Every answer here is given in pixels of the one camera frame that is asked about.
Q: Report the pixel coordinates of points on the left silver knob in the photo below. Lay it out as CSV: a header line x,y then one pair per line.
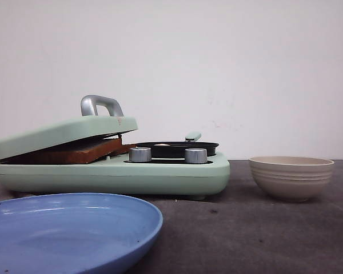
x,y
140,155

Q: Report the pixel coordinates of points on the breakfast maker lid with plate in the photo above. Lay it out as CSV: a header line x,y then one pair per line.
x,y
101,116

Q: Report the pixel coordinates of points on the shrimp in pan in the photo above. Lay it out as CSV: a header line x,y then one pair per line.
x,y
162,144

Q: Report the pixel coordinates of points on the right silver knob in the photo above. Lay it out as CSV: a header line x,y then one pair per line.
x,y
196,156

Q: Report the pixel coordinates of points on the toast slice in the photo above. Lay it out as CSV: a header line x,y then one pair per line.
x,y
124,149
76,152

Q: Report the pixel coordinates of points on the small black frying pan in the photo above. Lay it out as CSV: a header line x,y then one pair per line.
x,y
177,148

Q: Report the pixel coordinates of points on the mint green breakfast maker base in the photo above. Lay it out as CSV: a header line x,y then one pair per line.
x,y
118,176

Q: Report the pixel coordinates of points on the beige ribbed bowl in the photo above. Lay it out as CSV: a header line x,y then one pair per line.
x,y
291,178

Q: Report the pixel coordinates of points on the silver knob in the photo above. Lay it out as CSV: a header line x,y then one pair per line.
x,y
196,156
140,155

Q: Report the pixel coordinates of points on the blue plate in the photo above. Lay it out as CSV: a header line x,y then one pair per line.
x,y
76,233

